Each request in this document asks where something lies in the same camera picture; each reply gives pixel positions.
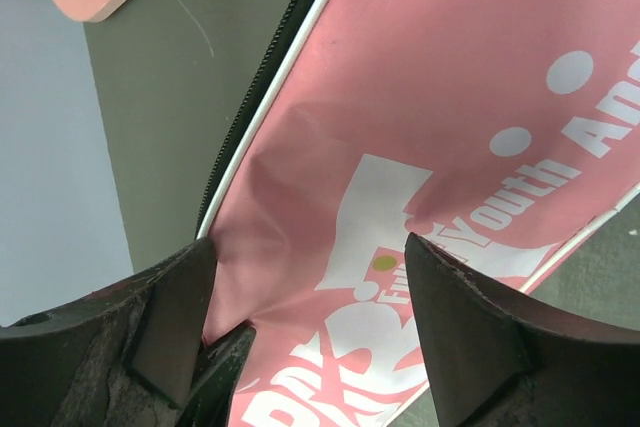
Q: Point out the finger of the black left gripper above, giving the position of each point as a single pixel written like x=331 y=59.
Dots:
x=217 y=372

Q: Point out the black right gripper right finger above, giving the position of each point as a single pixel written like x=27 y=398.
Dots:
x=497 y=357

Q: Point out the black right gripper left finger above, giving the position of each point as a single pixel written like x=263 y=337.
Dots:
x=121 y=356

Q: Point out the pink racket bag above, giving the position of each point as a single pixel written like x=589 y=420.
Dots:
x=504 y=131

